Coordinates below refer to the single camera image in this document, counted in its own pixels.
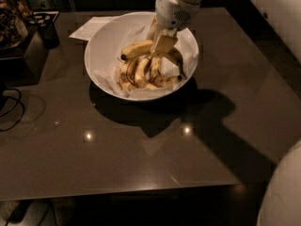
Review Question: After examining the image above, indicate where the black patterned coaster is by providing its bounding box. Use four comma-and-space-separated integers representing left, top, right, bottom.
30, 11, 59, 26

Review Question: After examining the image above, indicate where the dark box stand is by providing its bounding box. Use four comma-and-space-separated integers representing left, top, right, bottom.
0, 27, 49, 88

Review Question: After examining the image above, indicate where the black cable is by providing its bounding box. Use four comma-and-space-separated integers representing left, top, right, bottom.
0, 88, 26, 133

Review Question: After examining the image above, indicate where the glass jar with snacks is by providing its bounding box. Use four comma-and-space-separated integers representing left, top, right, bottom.
0, 0, 28, 51

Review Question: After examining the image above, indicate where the white paper sheet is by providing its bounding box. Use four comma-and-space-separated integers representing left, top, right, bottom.
69, 16, 115, 41

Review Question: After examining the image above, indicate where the white ceramic bowl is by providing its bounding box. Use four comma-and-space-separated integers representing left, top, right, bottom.
84, 10, 199, 102

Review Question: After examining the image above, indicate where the white paper liner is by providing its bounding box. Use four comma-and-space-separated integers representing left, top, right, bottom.
93, 22, 196, 100

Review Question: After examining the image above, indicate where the dark cup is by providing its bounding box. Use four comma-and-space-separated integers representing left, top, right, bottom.
39, 24, 60, 50

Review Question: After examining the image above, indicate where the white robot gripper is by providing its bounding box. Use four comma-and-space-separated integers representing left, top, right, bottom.
147, 0, 200, 53

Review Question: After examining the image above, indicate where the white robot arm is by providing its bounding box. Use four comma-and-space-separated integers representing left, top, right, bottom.
150, 0, 301, 226

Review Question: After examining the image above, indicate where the yellow banana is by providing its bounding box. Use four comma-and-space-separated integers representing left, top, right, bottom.
120, 40, 186, 77

